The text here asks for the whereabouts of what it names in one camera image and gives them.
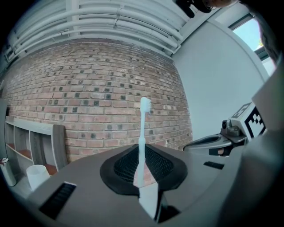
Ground white ceiling pipes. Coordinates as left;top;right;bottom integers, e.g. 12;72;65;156
4;0;187;63

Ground black head camera rig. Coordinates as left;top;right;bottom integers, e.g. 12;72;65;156
174;0;223;19

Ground white shade table lamp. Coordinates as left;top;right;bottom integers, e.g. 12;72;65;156
26;164;51;192

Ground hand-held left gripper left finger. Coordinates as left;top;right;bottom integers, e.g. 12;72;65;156
26;143;160;223

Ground black framed window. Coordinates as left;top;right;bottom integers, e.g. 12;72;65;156
228;12;278;75

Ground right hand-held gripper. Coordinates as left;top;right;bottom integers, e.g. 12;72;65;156
183;101;267;157

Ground white toothbrush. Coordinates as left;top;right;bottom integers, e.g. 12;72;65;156
133;97;152;189

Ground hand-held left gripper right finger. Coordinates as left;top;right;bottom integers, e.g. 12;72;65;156
144;144;247;224

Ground white cylindrical bin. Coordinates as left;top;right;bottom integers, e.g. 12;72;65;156
0;157;17;187

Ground grey desk with hutch shelf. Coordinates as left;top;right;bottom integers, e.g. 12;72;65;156
4;115;69;178

